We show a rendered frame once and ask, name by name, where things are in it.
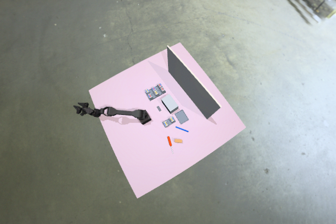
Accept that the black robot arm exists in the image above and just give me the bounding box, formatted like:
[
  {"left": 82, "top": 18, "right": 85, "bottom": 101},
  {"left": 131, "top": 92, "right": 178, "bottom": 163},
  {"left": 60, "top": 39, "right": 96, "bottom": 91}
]
[{"left": 86, "top": 106, "right": 148, "bottom": 120}]

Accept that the large grey flat panel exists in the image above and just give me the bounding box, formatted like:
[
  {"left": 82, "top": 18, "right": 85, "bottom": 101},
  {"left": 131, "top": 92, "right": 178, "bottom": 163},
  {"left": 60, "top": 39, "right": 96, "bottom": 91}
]
[{"left": 167, "top": 46, "right": 222, "bottom": 119}]

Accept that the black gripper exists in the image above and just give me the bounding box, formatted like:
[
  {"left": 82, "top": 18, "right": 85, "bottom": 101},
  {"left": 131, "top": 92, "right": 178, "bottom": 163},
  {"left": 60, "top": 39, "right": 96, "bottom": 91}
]
[{"left": 73, "top": 102, "right": 89, "bottom": 114}]

